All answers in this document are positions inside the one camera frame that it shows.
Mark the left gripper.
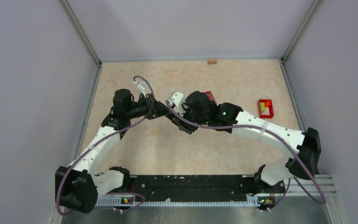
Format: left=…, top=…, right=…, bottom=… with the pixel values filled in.
left=126, top=93, right=172, bottom=119

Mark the red plastic bin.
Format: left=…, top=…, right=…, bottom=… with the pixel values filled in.
left=257, top=99, right=274, bottom=119

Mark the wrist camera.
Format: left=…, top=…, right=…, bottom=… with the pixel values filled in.
left=132, top=80, right=148, bottom=97
left=168, top=92, right=186, bottom=116

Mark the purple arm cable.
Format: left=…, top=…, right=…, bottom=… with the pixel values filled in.
left=56, top=75, right=155, bottom=217
left=165, top=99, right=327, bottom=212

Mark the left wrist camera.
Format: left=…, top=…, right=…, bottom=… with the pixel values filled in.
left=132, top=80, right=148, bottom=97

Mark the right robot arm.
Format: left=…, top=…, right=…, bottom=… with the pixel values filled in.
left=168, top=91, right=321, bottom=192

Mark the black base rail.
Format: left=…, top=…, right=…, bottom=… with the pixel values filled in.
left=112, top=175, right=286, bottom=203

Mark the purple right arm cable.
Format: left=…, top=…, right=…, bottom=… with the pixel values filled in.
left=165, top=99, right=327, bottom=212

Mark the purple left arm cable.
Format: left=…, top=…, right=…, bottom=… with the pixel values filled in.
left=56, top=75, right=155, bottom=217

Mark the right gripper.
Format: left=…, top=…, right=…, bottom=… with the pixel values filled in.
left=173, top=103, right=209, bottom=134

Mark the small wooden block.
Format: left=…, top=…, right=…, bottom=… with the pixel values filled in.
left=207, top=58, right=217, bottom=65

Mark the white remote control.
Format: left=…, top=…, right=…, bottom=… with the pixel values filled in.
left=205, top=91, right=217, bottom=105

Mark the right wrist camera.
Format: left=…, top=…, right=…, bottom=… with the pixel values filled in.
left=168, top=92, right=186, bottom=116

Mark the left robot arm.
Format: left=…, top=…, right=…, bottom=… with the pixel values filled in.
left=55, top=89, right=172, bottom=214

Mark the black remote control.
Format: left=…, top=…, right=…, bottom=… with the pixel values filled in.
left=165, top=112, right=188, bottom=133

